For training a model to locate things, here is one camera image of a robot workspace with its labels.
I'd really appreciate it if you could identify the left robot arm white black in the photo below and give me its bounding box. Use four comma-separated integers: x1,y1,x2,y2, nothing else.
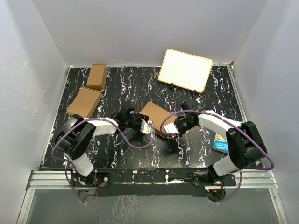
54,107,149,186

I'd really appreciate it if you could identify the aluminium frame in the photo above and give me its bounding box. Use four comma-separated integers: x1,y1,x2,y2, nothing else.
17,170,288,224

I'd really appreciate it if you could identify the purple cable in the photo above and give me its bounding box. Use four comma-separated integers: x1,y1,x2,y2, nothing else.
50,118,156,206
160,110,274,203

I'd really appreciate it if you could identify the small whiteboard with wooden frame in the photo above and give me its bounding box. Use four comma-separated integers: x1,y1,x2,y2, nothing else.
158,49,214,93

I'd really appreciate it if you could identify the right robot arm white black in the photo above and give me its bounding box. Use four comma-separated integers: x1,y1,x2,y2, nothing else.
174,101,267,185

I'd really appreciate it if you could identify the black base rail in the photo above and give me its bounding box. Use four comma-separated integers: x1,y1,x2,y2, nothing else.
71,168,236,197

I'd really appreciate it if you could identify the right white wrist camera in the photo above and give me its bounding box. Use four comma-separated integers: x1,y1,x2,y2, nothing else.
164,122,179,138

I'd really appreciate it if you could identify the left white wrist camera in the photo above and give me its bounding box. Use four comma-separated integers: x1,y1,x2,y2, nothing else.
140,120,153,134

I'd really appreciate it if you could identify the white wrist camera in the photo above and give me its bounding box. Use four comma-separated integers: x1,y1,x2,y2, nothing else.
140,120,153,134
164,122,179,138

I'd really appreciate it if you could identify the folded cardboard box upright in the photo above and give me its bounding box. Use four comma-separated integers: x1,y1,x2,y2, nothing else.
86,64,107,91

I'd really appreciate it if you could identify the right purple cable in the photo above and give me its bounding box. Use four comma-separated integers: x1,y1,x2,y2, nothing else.
160,110,274,203

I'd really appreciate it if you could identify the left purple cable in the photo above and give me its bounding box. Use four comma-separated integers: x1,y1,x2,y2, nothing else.
50,118,156,206

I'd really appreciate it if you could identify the flat cardboard box stack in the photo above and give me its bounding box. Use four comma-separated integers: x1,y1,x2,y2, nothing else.
66,87,102,118

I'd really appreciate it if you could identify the blue treehouse book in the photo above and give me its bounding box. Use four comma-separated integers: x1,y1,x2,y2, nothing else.
212,120,243,153

